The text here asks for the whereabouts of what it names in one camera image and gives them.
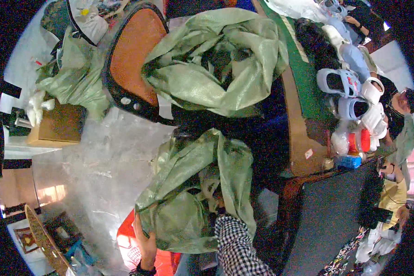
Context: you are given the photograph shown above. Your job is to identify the brown cardboard box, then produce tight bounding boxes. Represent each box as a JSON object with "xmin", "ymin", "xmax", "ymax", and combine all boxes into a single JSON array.
[{"xmin": 25, "ymin": 99, "xmax": 87, "ymax": 149}]

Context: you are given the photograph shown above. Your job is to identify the blue box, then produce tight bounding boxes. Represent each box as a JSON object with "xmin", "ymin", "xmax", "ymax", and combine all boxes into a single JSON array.
[{"xmin": 336, "ymin": 155, "xmax": 363, "ymax": 170}]

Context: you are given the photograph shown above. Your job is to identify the slumped green woven sack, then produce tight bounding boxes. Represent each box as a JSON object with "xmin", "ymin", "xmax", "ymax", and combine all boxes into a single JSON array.
[{"xmin": 35, "ymin": 27, "xmax": 112, "ymax": 121}]

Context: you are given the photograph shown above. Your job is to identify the black chair with orange seat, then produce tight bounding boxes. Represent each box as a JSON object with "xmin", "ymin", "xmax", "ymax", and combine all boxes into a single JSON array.
[{"xmin": 102, "ymin": 3, "xmax": 180, "ymax": 125}]

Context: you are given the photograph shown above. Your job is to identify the white bag in black bin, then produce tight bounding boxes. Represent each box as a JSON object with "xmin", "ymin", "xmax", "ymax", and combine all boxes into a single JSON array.
[{"xmin": 66, "ymin": 0, "xmax": 110, "ymax": 46}]

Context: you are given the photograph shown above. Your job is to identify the person's left hand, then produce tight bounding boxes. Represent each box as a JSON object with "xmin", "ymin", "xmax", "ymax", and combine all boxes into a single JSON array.
[{"xmin": 132, "ymin": 212, "xmax": 158, "ymax": 272}]

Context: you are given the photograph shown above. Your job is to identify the light blue clog shoe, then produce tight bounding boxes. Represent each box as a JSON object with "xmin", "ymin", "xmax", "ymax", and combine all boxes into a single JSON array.
[
  {"xmin": 337, "ymin": 97, "xmax": 370, "ymax": 121},
  {"xmin": 317, "ymin": 68, "xmax": 362, "ymax": 98}
]

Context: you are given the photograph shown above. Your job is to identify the wooden table with green mat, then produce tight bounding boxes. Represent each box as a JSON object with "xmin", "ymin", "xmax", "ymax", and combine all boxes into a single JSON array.
[{"xmin": 253, "ymin": 0, "xmax": 380, "ymax": 178}]

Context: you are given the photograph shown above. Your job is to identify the brown wooden board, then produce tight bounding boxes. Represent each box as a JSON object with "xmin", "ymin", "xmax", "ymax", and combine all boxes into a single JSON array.
[{"xmin": 24, "ymin": 204, "xmax": 75, "ymax": 276}]

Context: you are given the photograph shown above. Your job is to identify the red plastic container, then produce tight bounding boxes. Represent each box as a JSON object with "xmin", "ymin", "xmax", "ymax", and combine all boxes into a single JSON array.
[{"xmin": 348, "ymin": 129, "xmax": 371, "ymax": 153}]

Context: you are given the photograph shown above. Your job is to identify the clear plastic bag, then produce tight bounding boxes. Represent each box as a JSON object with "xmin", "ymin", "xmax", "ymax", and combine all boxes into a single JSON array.
[{"xmin": 331, "ymin": 121, "xmax": 351, "ymax": 156}]

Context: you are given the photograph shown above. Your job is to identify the white plastic bags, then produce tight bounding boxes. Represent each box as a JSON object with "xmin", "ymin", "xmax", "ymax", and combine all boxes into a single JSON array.
[{"xmin": 26, "ymin": 90, "xmax": 56, "ymax": 127}]

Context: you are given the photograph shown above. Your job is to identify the heap of white shoes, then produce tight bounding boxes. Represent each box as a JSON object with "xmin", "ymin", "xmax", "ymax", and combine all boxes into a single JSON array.
[{"xmin": 321, "ymin": 24, "xmax": 388, "ymax": 152}]

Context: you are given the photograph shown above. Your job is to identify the black wrist band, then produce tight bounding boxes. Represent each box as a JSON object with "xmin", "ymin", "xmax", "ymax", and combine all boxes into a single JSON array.
[{"xmin": 129, "ymin": 263, "xmax": 157, "ymax": 276}]

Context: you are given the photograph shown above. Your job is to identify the large green woven sack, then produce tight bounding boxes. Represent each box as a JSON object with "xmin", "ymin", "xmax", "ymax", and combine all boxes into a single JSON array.
[{"xmin": 142, "ymin": 8, "xmax": 290, "ymax": 118}]

